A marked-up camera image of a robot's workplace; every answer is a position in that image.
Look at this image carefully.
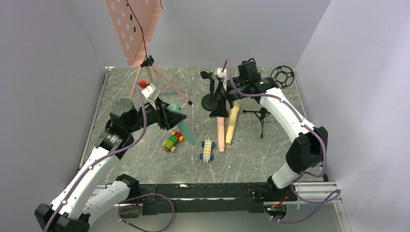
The yellow cream microphone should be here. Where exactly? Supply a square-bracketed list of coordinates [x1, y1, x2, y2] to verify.
[225, 102, 240, 145]

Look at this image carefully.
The teal green microphone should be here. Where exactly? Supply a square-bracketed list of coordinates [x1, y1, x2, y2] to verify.
[167, 104, 196, 145]

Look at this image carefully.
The black round-base mic stand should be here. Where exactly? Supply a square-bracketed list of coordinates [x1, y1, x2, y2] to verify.
[201, 78, 229, 117]

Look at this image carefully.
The black shock-mount tripod stand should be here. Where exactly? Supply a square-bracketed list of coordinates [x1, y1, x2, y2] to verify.
[242, 65, 295, 139]

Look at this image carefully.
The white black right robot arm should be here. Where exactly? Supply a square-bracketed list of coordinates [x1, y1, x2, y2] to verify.
[201, 58, 328, 192]

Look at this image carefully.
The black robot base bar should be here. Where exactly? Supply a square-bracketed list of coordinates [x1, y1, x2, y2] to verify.
[121, 182, 298, 216]

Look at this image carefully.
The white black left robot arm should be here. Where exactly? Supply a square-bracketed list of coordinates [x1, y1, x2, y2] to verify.
[34, 81, 189, 232]

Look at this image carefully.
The pink music stand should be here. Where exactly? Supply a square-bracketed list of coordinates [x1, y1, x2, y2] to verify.
[104, 0, 192, 105]

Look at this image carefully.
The pink microphone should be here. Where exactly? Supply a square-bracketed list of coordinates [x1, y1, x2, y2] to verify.
[217, 116, 225, 153]

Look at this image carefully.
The red green brick car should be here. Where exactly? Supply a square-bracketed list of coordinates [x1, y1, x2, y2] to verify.
[163, 131, 185, 153]

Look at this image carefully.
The white blue brick car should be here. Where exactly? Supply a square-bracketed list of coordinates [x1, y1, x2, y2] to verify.
[200, 139, 215, 163]

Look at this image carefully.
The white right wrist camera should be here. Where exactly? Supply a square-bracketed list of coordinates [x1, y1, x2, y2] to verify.
[214, 67, 228, 80]

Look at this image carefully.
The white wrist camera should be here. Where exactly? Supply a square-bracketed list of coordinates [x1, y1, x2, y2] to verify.
[139, 81, 161, 102]
[214, 67, 228, 80]

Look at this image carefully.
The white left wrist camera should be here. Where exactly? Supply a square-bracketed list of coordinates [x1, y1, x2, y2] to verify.
[139, 81, 161, 102]

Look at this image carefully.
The aluminium table edge rail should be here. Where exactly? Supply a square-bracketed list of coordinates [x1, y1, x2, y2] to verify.
[78, 66, 114, 170]

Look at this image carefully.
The front aluminium rail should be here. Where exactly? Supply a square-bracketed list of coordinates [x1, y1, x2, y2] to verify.
[85, 182, 342, 206]

